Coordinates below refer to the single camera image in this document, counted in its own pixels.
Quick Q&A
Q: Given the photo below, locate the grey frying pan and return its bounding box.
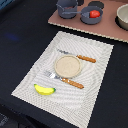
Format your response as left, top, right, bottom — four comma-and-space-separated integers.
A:
61, 5, 104, 26

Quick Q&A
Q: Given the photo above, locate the yellow toy banana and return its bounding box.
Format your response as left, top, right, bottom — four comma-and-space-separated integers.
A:
34, 84, 56, 95

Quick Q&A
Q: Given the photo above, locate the tan round plate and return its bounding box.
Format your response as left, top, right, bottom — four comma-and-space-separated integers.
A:
54, 55, 81, 78

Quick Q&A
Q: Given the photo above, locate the grey toy pot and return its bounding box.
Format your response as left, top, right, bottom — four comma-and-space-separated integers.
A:
56, 0, 78, 19

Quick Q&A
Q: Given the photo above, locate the knife with orange handle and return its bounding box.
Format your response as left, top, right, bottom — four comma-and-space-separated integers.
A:
57, 49, 96, 63

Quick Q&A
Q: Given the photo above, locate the fork with orange handle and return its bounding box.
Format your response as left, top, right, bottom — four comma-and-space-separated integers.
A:
44, 71, 84, 89

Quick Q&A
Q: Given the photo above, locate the beige bowl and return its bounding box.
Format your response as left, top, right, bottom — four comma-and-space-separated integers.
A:
117, 4, 128, 30

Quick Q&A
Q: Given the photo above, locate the red toy tomato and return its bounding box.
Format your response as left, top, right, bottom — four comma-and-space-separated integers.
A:
90, 10, 100, 18

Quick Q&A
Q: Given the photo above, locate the beige woven placemat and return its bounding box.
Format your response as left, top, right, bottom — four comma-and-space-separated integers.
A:
12, 31, 113, 128

